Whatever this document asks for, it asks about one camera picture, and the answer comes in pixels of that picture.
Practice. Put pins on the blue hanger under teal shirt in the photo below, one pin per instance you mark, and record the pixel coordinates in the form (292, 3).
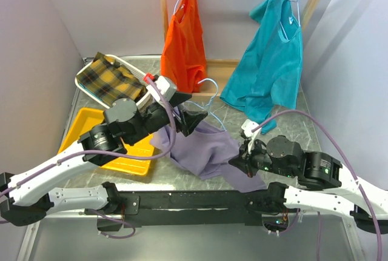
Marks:
(298, 14)

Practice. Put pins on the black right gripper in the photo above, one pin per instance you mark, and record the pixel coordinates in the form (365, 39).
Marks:
(243, 160)

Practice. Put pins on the blue wire hanger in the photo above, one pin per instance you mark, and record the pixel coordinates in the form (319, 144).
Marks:
(208, 105)

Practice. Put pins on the wooden clothes rack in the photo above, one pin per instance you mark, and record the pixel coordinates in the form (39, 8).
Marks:
(221, 69)

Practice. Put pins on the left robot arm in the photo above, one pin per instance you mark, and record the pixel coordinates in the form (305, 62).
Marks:
(33, 195)

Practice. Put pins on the orange t-shirt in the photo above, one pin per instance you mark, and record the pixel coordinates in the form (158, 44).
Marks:
(183, 59)

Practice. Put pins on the teal t-shirt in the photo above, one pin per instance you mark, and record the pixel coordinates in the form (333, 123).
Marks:
(269, 71)

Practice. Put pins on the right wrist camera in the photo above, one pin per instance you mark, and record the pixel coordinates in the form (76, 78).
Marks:
(250, 132)

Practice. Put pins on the white perforated basket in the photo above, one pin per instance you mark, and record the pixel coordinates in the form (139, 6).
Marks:
(121, 70)

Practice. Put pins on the yellow plaid cloth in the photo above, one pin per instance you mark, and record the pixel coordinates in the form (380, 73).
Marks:
(109, 82)

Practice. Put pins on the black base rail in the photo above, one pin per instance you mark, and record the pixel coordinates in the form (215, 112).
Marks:
(211, 207)

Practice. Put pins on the purple t-shirt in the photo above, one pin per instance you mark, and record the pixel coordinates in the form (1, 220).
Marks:
(206, 154)

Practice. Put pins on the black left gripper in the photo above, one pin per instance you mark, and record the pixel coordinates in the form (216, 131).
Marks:
(188, 120)

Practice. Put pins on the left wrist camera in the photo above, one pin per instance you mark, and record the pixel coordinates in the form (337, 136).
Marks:
(159, 85)

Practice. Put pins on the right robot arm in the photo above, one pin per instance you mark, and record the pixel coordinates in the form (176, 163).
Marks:
(326, 185)

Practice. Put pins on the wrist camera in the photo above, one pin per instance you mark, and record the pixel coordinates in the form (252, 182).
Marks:
(250, 132)
(159, 85)

